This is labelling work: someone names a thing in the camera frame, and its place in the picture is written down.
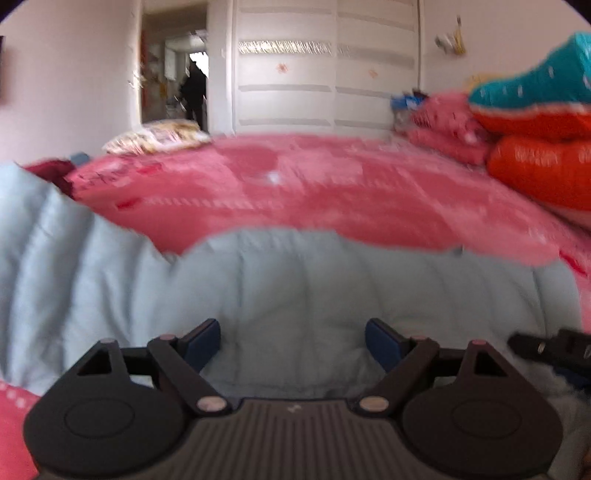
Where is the floral pillow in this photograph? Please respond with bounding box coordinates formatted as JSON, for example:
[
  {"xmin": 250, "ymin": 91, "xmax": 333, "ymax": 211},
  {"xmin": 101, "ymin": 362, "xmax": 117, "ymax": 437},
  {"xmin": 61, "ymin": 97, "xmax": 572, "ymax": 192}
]
[{"xmin": 102, "ymin": 119, "xmax": 213, "ymax": 155}]

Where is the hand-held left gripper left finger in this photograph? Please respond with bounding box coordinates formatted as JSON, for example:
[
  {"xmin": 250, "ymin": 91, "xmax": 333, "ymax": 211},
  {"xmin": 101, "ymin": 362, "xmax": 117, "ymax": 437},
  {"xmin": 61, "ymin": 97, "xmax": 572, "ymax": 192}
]
[{"xmin": 76, "ymin": 318, "xmax": 232, "ymax": 418}]

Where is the pink printed pillow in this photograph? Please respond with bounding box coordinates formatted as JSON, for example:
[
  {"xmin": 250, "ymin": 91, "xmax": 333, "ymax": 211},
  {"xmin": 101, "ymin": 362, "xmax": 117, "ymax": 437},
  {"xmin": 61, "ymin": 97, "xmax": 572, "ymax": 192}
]
[
  {"xmin": 406, "ymin": 127, "xmax": 492, "ymax": 166},
  {"xmin": 409, "ymin": 91, "xmax": 485, "ymax": 139}
]

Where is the light blue down jacket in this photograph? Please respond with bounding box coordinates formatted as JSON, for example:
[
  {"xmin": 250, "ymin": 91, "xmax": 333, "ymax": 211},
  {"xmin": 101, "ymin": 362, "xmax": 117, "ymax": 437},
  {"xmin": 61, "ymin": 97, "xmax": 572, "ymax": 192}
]
[{"xmin": 0, "ymin": 161, "xmax": 585, "ymax": 402}]

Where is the white wardrobe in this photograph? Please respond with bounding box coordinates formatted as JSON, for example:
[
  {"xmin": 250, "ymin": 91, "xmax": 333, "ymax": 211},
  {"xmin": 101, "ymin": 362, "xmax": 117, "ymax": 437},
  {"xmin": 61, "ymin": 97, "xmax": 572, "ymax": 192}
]
[{"xmin": 233, "ymin": 0, "xmax": 423, "ymax": 137}]

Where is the pink printed bed blanket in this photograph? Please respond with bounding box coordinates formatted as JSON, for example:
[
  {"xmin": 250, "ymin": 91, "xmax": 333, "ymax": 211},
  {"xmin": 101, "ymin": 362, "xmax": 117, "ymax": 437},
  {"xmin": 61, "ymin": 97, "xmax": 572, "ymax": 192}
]
[{"xmin": 0, "ymin": 131, "xmax": 591, "ymax": 480}]

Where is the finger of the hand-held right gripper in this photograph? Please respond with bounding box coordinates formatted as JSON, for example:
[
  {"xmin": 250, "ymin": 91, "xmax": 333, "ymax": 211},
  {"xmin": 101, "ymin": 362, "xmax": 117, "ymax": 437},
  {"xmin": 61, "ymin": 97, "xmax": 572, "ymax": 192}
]
[{"xmin": 508, "ymin": 329, "xmax": 591, "ymax": 370}]

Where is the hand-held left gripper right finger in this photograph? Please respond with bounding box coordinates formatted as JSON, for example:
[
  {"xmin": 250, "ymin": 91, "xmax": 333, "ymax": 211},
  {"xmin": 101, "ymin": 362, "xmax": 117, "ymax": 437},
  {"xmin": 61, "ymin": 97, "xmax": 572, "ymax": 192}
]
[{"xmin": 355, "ymin": 318, "xmax": 513, "ymax": 418}]

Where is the dark red down jacket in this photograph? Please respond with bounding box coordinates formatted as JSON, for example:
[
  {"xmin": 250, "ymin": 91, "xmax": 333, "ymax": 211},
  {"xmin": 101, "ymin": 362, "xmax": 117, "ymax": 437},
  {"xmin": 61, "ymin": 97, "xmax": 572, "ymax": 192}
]
[{"xmin": 23, "ymin": 158, "xmax": 77, "ymax": 199}]

